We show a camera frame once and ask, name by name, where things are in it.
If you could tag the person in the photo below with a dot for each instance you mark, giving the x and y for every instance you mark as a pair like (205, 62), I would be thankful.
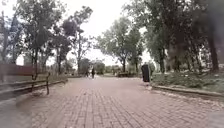
(93, 72)

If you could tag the broad green tree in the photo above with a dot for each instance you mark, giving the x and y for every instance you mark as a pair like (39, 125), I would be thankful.
(120, 40)

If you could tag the black litter bin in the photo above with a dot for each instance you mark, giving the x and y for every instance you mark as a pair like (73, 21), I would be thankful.
(145, 72)

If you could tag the red brick path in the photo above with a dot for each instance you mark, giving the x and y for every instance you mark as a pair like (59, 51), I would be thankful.
(113, 106)

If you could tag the group of dark trees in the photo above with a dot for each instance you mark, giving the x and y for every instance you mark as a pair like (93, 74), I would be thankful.
(180, 30)

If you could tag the grass stretch with leaves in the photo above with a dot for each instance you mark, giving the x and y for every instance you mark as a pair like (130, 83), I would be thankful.
(186, 81)

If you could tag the grey stone kerb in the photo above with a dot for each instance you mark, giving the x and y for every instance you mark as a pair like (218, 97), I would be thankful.
(186, 90)

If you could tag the row of tall trees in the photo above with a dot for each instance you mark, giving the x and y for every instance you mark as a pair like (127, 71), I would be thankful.
(36, 30)

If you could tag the wooden bench with dark frame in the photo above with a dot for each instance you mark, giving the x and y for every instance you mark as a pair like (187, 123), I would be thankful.
(16, 70)

